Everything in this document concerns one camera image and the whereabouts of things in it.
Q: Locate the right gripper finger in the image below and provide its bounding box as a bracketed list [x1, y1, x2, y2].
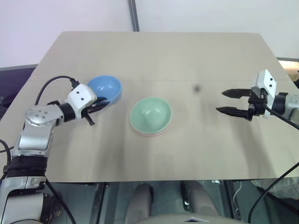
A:
[216, 106, 249, 120]
[221, 88, 252, 99]

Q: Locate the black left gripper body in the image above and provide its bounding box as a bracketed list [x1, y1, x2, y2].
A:
[79, 102, 99, 127]

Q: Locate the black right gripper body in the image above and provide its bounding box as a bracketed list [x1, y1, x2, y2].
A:
[247, 87, 269, 121]

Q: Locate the blue bowl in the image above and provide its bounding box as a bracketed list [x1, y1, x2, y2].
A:
[86, 74, 123, 106]

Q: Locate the green bowl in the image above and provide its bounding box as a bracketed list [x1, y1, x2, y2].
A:
[129, 97, 173, 135]

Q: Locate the pink bowl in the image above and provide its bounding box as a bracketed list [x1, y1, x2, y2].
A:
[130, 121, 172, 138]

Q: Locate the orange cardboard box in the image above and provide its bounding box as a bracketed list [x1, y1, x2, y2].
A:
[278, 57, 299, 82]

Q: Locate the dark monitor screen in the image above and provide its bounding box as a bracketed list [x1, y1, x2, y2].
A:
[0, 64, 39, 121]

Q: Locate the grey metal pole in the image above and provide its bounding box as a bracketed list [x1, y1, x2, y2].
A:
[128, 0, 141, 32]

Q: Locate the dark rounded grey shape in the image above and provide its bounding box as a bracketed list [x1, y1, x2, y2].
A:
[127, 183, 155, 224]
[186, 181, 221, 219]

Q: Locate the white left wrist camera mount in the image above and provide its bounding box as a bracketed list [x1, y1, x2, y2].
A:
[64, 84, 98, 115]

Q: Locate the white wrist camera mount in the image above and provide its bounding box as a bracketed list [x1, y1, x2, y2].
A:
[64, 84, 98, 115]
[251, 69, 278, 119]

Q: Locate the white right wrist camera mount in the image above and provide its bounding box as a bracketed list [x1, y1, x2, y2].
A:
[251, 69, 278, 119]

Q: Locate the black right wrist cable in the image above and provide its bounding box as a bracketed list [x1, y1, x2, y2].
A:
[265, 104, 299, 130]

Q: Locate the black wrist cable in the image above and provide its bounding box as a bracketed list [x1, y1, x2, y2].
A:
[35, 75, 80, 106]
[265, 104, 299, 130]

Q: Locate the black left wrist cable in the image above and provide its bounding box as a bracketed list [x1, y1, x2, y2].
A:
[35, 75, 80, 106]

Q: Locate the thin white cable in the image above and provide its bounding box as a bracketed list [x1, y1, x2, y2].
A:
[233, 182, 242, 212]

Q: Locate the black left shoulder cable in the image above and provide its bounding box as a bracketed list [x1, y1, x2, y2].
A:
[0, 139, 13, 181]

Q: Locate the black table frame leg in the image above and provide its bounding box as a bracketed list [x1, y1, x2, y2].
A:
[223, 181, 244, 220]
[91, 182, 111, 224]

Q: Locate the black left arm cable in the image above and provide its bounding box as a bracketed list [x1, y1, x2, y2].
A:
[44, 179, 77, 224]

